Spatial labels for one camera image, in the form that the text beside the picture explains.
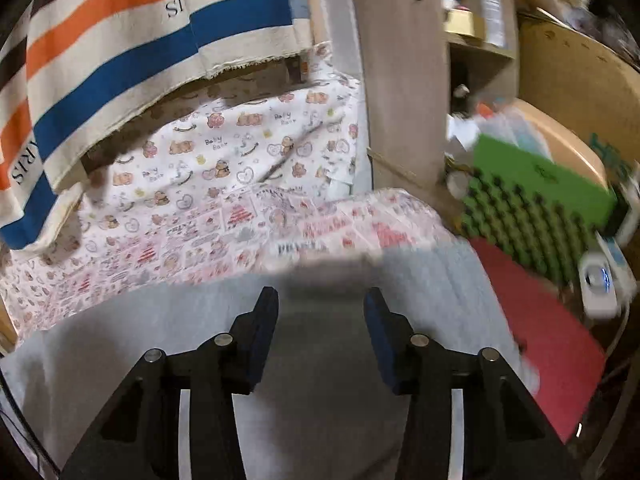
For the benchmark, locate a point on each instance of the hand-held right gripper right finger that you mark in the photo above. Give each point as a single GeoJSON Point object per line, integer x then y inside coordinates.
{"type": "Point", "coordinates": [382, 350]}

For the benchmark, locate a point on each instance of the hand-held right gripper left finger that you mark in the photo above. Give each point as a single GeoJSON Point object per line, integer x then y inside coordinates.
{"type": "Point", "coordinates": [260, 345]}

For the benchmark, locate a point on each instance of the grey fleece pants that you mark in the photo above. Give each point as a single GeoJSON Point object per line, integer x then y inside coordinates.
{"type": "Point", "coordinates": [320, 410]}

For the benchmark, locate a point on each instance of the pink printed blanket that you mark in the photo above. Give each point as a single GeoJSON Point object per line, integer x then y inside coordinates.
{"type": "Point", "coordinates": [200, 245]}

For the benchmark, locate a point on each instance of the pink laptop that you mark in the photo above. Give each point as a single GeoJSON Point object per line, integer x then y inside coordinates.
{"type": "Point", "coordinates": [545, 340]}

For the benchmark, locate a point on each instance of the white spotted ball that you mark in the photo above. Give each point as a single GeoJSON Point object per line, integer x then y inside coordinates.
{"type": "Point", "coordinates": [456, 183]}

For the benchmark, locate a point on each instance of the green checkered box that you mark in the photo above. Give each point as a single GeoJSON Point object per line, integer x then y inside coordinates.
{"type": "Point", "coordinates": [530, 210]}

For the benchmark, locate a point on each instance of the white electronic device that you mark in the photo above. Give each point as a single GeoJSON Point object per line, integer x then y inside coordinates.
{"type": "Point", "coordinates": [602, 280]}

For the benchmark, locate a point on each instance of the wooden shelf unit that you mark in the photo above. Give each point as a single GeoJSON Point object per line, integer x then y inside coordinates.
{"type": "Point", "coordinates": [400, 85]}

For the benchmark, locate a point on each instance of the beige plastic tub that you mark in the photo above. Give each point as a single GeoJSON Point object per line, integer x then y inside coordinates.
{"type": "Point", "coordinates": [565, 135]}

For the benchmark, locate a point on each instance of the large cardboard box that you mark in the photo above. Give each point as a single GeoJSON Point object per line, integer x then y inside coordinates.
{"type": "Point", "coordinates": [570, 70]}

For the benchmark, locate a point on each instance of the yellow small box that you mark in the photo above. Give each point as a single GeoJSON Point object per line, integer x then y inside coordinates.
{"type": "Point", "coordinates": [462, 22]}

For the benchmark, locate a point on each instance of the white blue bottle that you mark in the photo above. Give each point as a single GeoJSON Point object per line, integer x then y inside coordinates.
{"type": "Point", "coordinates": [490, 10]}

